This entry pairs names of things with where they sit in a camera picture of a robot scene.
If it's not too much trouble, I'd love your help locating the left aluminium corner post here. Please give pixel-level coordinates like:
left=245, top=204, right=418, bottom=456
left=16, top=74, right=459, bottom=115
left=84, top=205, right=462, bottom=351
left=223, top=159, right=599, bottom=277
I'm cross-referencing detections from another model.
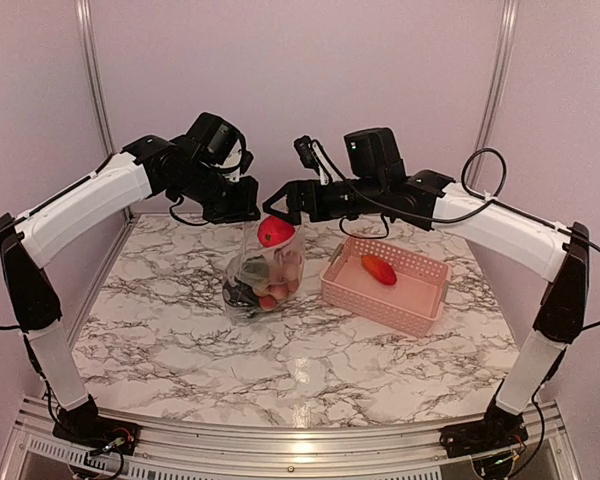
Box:
left=74, top=0, right=134, bottom=221

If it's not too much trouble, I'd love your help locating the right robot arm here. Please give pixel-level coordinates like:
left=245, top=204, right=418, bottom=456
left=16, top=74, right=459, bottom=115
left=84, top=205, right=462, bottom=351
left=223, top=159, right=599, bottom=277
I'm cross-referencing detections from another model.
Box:
left=263, top=127, right=589, bottom=448

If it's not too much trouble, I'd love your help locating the right aluminium corner post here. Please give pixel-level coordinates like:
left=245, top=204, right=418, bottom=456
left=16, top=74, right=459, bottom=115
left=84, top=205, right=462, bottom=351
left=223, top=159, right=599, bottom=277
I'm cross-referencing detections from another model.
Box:
left=469, top=0, right=521, bottom=181

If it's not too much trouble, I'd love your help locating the green avocado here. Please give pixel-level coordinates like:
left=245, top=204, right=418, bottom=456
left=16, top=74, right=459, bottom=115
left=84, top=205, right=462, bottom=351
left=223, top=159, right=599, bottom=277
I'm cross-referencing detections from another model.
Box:
left=237, top=256, right=270, bottom=291

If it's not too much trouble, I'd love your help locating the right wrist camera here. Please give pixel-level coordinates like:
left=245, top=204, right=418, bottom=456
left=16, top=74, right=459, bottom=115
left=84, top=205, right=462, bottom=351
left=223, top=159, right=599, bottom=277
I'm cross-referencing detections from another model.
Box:
left=293, top=135, right=334, bottom=185

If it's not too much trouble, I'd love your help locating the pink plastic basket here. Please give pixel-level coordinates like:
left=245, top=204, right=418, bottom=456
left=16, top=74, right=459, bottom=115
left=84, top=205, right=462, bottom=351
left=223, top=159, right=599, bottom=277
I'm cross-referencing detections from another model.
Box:
left=320, top=238, right=451, bottom=337

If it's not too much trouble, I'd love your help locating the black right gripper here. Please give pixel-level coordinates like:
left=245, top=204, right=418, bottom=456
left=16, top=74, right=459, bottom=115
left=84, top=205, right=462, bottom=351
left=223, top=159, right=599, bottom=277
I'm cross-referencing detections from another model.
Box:
left=264, top=173, right=387, bottom=224

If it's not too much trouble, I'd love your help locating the orange carrot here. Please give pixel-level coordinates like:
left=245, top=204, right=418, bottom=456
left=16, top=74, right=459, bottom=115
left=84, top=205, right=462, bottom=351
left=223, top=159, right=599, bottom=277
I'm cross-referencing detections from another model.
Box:
left=361, top=254, right=397, bottom=286

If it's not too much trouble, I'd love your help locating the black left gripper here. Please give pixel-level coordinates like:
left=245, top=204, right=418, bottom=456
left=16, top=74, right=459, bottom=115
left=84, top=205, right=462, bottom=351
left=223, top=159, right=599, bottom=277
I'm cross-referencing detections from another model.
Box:
left=171, top=160, right=259, bottom=223

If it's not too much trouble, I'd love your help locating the red strawberry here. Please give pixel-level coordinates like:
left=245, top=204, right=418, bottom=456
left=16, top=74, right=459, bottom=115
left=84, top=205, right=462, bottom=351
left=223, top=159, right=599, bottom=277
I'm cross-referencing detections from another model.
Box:
left=257, top=216, right=296, bottom=248

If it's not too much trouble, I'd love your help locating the bunch of red lychees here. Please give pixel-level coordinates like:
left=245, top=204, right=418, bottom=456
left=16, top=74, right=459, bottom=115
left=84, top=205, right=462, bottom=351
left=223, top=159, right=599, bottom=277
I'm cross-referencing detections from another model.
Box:
left=253, top=251, right=304, bottom=311

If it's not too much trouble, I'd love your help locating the clear zip top bag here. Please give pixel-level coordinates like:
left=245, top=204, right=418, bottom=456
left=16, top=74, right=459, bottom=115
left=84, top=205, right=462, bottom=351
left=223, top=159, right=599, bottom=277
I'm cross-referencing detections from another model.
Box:
left=222, top=216, right=305, bottom=321

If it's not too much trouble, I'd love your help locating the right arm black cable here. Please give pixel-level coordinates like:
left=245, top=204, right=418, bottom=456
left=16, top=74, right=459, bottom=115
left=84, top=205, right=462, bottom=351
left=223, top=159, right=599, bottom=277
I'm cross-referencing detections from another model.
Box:
left=309, top=139, right=600, bottom=331

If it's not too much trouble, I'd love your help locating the aluminium front table rail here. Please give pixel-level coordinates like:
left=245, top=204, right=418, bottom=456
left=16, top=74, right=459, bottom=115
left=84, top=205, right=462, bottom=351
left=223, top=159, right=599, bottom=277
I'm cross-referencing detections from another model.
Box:
left=0, top=397, right=582, bottom=479

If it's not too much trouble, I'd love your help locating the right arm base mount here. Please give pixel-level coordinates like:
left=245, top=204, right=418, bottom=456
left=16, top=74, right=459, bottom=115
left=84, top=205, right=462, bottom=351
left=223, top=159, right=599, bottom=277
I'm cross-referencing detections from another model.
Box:
left=439, top=419, right=529, bottom=458

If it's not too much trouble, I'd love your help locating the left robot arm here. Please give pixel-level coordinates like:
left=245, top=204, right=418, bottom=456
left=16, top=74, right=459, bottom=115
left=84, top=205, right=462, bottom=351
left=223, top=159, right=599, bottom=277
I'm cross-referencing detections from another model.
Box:
left=0, top=112, right=260, bottom=445

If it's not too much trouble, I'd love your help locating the aluminium corner post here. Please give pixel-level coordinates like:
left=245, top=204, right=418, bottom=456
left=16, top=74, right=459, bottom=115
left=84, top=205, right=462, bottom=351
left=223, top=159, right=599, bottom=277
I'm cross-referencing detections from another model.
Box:
left=469, top=0, right=521, bottom=181
left=74, top=0, right=134, bottom=221

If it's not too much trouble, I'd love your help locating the dark purple eggplant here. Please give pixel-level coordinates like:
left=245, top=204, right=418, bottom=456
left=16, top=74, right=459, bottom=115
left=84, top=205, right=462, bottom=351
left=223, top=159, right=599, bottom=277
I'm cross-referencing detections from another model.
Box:
left=222, top=281, right=259, bottom=314

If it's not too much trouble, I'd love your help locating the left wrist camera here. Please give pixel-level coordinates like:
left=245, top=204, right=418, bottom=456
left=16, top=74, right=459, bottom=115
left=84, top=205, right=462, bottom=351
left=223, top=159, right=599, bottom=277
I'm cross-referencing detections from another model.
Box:
left=220, top=141, right=254, bottom=183

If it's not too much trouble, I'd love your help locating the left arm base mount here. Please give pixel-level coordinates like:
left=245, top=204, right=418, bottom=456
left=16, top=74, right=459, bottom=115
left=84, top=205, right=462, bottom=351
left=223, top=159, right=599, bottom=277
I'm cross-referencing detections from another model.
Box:
left=53, top=416, right=140, bottom=455

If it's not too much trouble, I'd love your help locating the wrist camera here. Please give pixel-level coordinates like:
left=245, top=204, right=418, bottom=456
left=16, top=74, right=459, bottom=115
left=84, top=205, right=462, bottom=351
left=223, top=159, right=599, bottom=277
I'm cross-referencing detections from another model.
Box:
left=293, top=135, right=334, bottom=185
left=220, top=141, right=254, bottom=183

